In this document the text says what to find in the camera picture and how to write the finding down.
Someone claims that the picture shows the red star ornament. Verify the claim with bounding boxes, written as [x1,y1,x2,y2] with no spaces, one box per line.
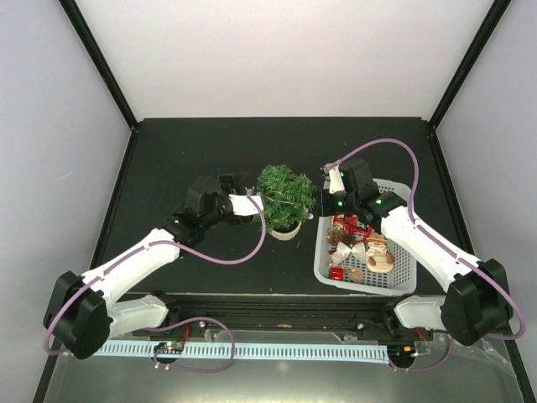
[331,215,373,238]

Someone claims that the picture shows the white slotted cable duct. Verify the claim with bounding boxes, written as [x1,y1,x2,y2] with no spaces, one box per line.
[96,340,388,364]

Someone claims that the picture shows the string lights with battery box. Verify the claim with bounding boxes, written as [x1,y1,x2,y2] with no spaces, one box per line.
[257,191,313,225]

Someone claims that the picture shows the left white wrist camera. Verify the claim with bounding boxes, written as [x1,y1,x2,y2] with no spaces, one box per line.
[228,194,264,217]

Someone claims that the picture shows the black frame post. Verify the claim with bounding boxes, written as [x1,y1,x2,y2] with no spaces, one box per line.
[429,0,512,130]
[59,0,138,130]

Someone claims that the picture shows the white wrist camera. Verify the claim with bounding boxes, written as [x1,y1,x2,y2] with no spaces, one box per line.
[228,194,264,217]
[322,161,345,195]

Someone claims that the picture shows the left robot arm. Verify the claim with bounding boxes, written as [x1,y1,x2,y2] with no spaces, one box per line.
[43,174,265,359]

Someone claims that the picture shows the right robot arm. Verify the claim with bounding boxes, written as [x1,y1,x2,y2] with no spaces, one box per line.
[319,160,514,346]

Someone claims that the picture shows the black frame post left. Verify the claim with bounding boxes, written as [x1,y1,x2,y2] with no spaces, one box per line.
[59,0,138,130]

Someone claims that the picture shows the black frame post right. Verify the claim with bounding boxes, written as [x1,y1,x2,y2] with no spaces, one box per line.
[429,0,512,130]

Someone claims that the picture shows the small green christmas tree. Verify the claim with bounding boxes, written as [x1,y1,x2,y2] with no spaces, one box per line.
[255,165,317,241]

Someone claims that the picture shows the red gift box ornament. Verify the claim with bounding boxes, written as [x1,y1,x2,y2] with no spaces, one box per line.
[329,267,345,281]

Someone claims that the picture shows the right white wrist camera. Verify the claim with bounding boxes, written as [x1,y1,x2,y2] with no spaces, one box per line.
[322,161,345,195]

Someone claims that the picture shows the pine cone ornament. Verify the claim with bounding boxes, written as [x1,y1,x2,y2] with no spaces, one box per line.
[326,227,357,247]

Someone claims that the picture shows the brown wooden ornament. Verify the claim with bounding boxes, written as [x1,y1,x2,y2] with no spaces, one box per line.
[345,268,365,284]

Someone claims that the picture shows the white plastic basket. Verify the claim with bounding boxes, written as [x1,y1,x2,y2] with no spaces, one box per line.
[313,178,419,296]

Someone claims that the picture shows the silver bow ornament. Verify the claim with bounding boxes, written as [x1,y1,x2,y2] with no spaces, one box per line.
[331,242,368,265]

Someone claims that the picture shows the snowman figurine ornament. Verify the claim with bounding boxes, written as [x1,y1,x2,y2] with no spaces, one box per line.
[365,233,395,274]

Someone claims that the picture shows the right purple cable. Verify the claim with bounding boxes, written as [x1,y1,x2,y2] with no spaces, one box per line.
[335,138,526,374]

